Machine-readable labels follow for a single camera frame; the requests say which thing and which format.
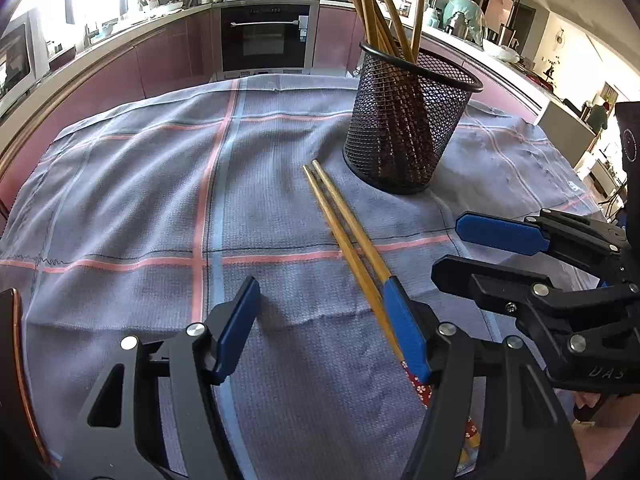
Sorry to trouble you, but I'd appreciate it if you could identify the bunch of bamboo chopsticks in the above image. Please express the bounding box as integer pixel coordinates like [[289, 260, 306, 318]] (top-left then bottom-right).
[[332, 0, 436, 188]]

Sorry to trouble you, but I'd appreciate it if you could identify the white microwave oven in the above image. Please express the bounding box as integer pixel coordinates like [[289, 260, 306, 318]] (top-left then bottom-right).
[[0, 12, 39, 111]]

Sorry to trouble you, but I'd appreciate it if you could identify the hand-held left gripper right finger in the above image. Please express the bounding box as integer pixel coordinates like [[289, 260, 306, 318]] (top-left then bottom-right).
[[382, 276, 586, 480]]

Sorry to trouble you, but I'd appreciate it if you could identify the black built-in oven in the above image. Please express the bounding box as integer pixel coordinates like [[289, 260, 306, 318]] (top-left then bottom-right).
[[219, 2, 314, 74]]

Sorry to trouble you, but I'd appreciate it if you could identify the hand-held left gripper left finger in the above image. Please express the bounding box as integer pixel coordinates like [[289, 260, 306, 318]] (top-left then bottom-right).
[[52, 276, 262, 480]]

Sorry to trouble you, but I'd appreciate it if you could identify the pair of wooden chopsticks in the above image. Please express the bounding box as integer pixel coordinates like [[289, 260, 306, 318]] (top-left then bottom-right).
[[312, 160, 483, 463]]

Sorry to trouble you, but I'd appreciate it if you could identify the steel thermos flask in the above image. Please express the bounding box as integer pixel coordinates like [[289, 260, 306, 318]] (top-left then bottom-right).
[[447, 12, 471, 39]]

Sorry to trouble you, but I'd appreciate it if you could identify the grey checked tablecloth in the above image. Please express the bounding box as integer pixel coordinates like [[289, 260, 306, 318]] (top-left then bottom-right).
[[0, 74, 608, 480]]

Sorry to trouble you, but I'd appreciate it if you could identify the red-tipped bamboo chopstick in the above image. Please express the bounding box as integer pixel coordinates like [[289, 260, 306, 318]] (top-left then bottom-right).
[[302, 164, 432, 407]]

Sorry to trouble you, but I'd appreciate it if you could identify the person's right hand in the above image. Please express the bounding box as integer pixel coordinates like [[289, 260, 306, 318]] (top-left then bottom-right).
[[572, 391, 638, 478]]

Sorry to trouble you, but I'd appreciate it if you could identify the white serving bowl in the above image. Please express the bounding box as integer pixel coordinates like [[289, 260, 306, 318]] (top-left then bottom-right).
[[482, 40, 521, 64]]

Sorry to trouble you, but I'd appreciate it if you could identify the black mesh holder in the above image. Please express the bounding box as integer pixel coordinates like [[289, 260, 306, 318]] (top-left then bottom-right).
[[342, 40, 485, 195]]

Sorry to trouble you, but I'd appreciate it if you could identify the pink base cabinets window side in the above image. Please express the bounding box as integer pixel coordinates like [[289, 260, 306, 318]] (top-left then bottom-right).
[[0, 7, 217, 206]]

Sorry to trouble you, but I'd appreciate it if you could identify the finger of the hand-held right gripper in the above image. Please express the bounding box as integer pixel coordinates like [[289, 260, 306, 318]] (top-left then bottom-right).
[[456, 208, 633, 281], [431, 255, 601, 361]]

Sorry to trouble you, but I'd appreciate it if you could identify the dark smartphone copper edge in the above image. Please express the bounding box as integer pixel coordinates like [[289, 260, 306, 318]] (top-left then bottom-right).
[[0, 287, 51, 466]]

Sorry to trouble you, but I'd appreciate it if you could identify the green plastic-covered appliance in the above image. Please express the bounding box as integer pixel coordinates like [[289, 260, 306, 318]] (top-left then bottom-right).
[[442, 0, 487, 46]]

